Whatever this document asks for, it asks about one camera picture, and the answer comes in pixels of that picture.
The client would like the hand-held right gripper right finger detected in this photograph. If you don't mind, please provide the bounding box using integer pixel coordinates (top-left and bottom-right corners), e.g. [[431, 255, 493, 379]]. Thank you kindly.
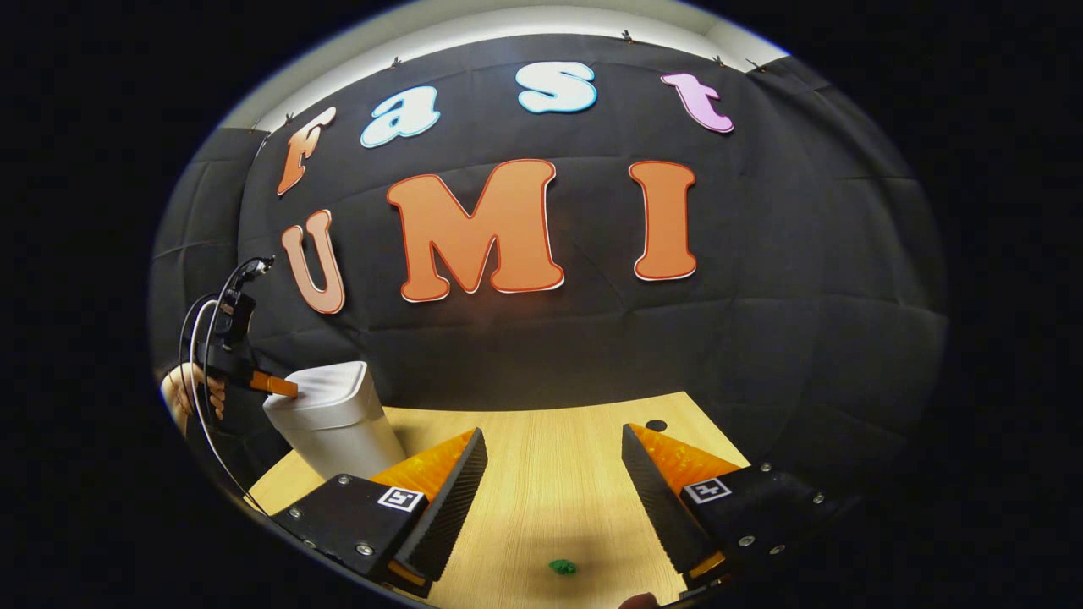
[[623, 424, 864, 590]]

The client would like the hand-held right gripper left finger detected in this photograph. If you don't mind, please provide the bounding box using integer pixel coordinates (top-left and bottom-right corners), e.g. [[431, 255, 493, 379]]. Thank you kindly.
[[269, 428, 489, 599]]

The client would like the wooden desktop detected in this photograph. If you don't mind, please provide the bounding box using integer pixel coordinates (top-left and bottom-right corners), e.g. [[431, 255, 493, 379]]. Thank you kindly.
[[245, 391, 752, 609]]

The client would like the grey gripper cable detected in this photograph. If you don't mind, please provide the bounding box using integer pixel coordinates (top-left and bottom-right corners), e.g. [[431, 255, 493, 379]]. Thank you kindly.
[[179, 292, 263, 515]]

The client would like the black backdrop cloth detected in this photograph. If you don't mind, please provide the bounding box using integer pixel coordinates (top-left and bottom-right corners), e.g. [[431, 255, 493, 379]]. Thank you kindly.
[[151, 34, 948, 508]]

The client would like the white desktop garbage bin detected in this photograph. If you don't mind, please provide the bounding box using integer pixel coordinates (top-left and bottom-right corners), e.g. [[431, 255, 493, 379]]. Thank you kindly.
[[262, 361, 407, 481]]

